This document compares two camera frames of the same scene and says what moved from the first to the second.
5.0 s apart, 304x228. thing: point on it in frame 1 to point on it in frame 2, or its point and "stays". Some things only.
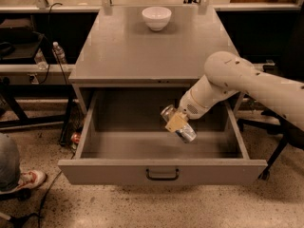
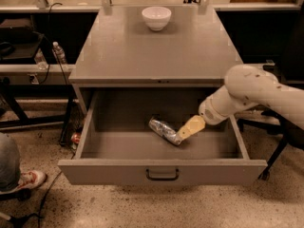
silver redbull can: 187,133 to 165,130
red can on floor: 76,138 stays
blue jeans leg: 9,162 stays
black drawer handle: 162,179 stays
